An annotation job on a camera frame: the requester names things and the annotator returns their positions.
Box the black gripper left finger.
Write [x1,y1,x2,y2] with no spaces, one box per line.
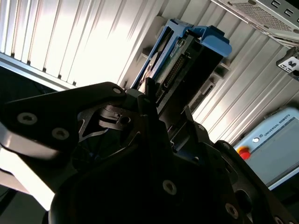
[0,78,185,199]

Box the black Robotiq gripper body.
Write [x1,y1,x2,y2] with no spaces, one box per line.
[48,147,236,224]

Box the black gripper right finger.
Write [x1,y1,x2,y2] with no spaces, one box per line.
[185,106,299,224]

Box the hard disk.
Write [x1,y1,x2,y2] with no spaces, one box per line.
[130,19,233,131]

